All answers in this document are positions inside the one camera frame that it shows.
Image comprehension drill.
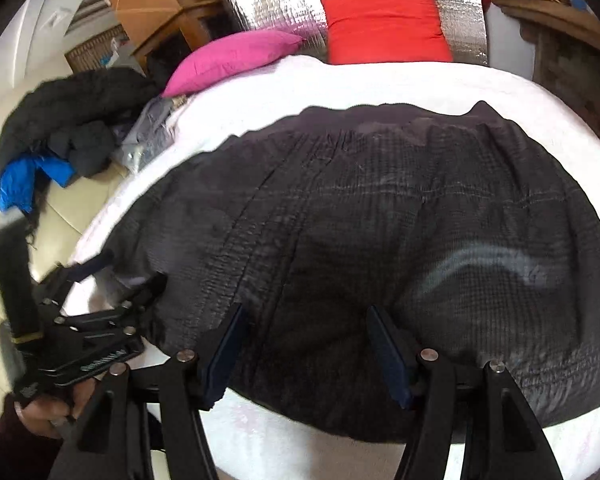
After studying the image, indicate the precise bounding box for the wooden table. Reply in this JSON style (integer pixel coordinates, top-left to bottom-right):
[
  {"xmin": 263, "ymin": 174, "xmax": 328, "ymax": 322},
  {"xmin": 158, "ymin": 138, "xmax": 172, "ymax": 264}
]
[{"xmin": 130, "ymin": 2, "xmax": 231, "ymax": 68}]

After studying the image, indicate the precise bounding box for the blue jacket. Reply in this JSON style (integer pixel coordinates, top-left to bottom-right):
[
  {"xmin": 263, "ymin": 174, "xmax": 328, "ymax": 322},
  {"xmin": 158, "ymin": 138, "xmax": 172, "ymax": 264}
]
[{"xmin": 0, "ymin": 152, "xmax": 78, "ymax": 215}]

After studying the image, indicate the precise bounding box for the black quilted jacket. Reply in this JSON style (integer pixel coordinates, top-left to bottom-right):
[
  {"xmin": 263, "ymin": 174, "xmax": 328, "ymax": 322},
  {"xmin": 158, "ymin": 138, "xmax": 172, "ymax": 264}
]
[{"xmin": 102, "ymin": 101, "xmax": 600, "ymax": 443}]

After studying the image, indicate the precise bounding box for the square wicker basket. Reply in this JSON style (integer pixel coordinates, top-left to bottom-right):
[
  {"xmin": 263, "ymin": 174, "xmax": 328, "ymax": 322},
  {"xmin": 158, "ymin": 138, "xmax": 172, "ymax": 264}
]
[{"xmin": 65, "ymin": 25, "xmax": 131, "ymax": 73}]

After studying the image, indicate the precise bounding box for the dark grey garment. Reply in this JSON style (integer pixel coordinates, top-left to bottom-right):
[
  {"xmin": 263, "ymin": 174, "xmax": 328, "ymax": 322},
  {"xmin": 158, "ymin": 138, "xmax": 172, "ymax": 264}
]
[{"xmin": 47, "ymin": 120, "xmax": 116, "ymax": 178}]

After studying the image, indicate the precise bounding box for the cream sofa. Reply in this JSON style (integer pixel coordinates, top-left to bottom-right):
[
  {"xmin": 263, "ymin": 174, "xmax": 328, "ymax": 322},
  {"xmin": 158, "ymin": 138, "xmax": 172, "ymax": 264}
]
[{"xmin": 0, "ymin": 160, "xmax": 131, "ymax": 411}]

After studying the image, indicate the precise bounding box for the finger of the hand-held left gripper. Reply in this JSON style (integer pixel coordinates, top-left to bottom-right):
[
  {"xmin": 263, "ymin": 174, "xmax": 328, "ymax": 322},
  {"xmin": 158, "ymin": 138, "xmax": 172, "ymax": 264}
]
[
  {"xmin": 35, "ymin": 250, "xmax": 116, "ymax": 307},
  {"xmin": 55, "ymin": 272, "xmax": 168, "ymax": 333}
]

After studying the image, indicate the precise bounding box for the white air vent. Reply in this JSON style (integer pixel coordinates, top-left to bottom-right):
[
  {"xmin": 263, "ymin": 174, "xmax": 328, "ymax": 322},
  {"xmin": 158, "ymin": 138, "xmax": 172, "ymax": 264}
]
[{"xmin": 62, "ymin": 0, "xmax": 108, "ymax": 36}]

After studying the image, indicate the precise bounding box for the red pillow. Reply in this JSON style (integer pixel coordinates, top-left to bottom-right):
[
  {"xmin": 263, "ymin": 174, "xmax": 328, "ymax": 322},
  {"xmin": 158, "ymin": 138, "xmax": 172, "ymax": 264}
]
[{"xmin": 321, "ymin": 0, "xmax": 453, "ymax": 65}]

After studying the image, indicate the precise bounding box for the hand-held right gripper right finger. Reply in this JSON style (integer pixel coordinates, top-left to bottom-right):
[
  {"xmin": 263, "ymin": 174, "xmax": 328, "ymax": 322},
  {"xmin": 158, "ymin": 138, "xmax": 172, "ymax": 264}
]
[{"xmin": 366, "ymin": 305, "xmax": 565, "ymax": 480}]

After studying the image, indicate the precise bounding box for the white bed sheet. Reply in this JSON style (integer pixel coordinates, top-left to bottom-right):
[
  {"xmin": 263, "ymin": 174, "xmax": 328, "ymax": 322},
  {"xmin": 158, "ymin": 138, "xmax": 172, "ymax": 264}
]
[{"xmin": 72, "ymin": 55, "xmax": 600, "ymax": 480}]

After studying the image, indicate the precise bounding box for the pink pillow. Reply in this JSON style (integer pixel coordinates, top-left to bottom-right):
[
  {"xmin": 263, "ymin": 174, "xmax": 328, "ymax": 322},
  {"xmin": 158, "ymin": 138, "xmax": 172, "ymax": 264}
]
[{"xmin": 161, "ymin": 30, "xmax": 303, "ymax": 98}]

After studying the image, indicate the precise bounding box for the dark wooden cabinet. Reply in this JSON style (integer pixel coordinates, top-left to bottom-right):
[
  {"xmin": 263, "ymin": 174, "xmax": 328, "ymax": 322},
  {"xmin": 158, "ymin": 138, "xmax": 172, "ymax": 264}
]
[{"xmin": 490, "ymin": 0, "xmax": 600, "ymax": 141}]

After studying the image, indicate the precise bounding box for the person's left hand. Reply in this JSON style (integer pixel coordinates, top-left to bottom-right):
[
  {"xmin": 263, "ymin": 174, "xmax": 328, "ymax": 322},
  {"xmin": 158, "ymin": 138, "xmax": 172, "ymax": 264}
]
[{"xmin": 17, "ymin": 377, "xmax": 101, "ymax": 431}]

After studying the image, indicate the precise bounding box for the person's left forearm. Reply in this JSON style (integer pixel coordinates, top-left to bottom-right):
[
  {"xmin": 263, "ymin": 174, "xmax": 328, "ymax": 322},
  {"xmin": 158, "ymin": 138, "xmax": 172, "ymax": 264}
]
[{"xmin": 0, "ymin": 400, "xmax": 71, "ymax": 480}]

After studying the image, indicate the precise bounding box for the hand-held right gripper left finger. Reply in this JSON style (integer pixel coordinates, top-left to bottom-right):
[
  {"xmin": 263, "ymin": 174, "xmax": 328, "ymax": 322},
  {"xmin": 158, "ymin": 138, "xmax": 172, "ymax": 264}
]
[{"xmin": 47, "ymin": 302, "xmax": 251, "ymax": 480}]

